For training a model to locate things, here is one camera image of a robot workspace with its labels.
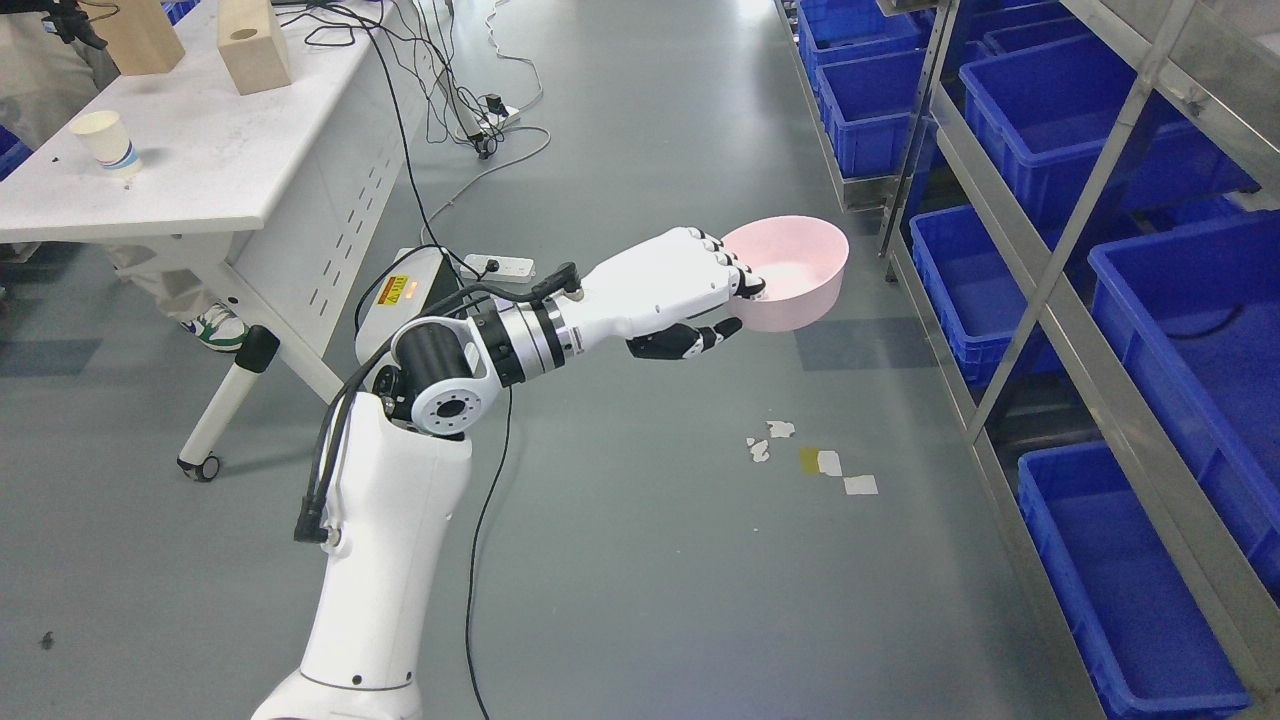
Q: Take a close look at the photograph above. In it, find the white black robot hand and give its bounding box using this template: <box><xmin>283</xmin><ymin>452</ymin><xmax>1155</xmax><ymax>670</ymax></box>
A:
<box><xmin>556</xmin><ymin>227</ymin><xmax>765</xmax><ymax>360</ymax></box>

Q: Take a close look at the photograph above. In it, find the pink ikea bowl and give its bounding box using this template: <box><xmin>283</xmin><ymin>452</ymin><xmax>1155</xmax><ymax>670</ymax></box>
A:
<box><xmin>721</xmin><ymin>215</ymin><xmax>849</xmax><ymax>333</ymax></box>

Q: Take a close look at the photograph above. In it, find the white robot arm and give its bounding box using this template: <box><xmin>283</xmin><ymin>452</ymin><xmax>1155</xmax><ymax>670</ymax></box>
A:
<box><xmin>255</xmin><ymin>263</ymin><xmax>581</xmax><ymax>719</ymax></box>

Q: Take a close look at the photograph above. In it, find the stainless steel shelf rack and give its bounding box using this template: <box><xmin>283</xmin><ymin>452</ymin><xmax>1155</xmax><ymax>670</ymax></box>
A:
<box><xmin>794</xmin><ymin>1</ymin><xmax>1279</xmax><ymax>719</ymax></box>

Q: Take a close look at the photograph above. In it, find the white power strip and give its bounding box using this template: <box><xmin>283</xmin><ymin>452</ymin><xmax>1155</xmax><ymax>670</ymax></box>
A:
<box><xmin>463</xmin><ymin>252</ymin><xmax>535</xmax><ymax>283</ymax></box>

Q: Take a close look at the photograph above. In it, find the white office desk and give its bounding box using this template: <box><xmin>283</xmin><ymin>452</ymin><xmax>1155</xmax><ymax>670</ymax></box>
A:
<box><xmin>0</xmin><ymin>0</ymin><xmax>442</xmax><ymax>483</ymax></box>

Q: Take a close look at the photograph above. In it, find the wooden block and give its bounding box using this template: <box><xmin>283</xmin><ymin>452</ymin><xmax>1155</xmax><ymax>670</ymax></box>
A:
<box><xmin>218</xmin><ymin>1</ymin><xmax>293</xmax><ymax>96</ymax></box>

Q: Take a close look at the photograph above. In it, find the paper cup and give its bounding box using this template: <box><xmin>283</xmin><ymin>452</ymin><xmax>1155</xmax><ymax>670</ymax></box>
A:
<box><xmin>68</xmin><ymin>110</ymin><xmax>143</xmax><ymax>178</ymax></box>

